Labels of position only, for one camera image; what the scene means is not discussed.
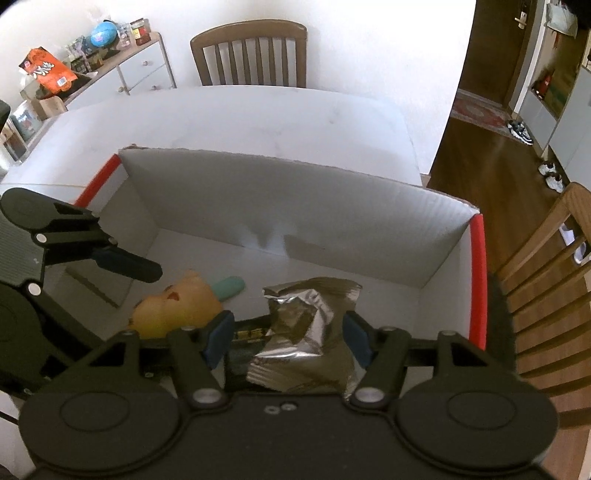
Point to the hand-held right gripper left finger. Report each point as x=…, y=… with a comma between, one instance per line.
x=219, y=339

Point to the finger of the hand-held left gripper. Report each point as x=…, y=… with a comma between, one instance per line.
x=64, y=323
x=134, y=267

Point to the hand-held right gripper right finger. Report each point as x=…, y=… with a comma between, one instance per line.
x=358, y=341

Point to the yellow plush toy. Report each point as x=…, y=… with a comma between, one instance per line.
x=180, y=307

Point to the silver foil snack bag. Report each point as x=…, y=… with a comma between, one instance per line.
x=300, y=323

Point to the white red cardboard box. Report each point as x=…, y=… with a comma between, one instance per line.
x=300, y=221

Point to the white desktop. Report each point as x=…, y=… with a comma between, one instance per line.
x=254, y=120

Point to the black snack packet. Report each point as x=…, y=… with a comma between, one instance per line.
x=247, y=355

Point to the teal plastic tube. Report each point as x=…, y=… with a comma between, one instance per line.
x=231, y=287

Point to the clear display cases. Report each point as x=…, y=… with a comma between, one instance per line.
x=23, y=120

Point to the small brown cardboard box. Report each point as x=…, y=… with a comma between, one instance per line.
x=51, y=106

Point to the orange snack bag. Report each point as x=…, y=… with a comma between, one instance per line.
x=46, y=71

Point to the white sideboard with drawers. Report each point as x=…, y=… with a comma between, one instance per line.
x=143, y=69

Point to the red jar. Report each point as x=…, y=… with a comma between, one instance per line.
x=140, y=32

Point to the white blue slipper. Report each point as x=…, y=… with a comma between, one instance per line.
x=569, y=234
x=582, y=256

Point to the blue globe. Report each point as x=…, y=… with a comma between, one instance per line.
x=102, y=33

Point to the white sneaker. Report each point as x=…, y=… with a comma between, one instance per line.
x=547, y=168
x=554, y=183

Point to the wooden slat-back chair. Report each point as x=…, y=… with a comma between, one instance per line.
x=572, y=198
x=249, y=30

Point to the red patterned rug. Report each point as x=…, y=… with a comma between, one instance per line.
x=478, y=113

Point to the dark sneaker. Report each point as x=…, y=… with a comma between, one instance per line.
x=526, y=136
x=515, y=125

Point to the dark wooden door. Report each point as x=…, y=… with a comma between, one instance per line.
x=489, y=55

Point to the red bottle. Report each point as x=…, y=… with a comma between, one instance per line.
x=545, y=83

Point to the white hanging tote bag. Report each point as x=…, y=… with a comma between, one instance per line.
x=561, y=18

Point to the grey wall cabinet unit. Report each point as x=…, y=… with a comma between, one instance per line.
x=538, y=120

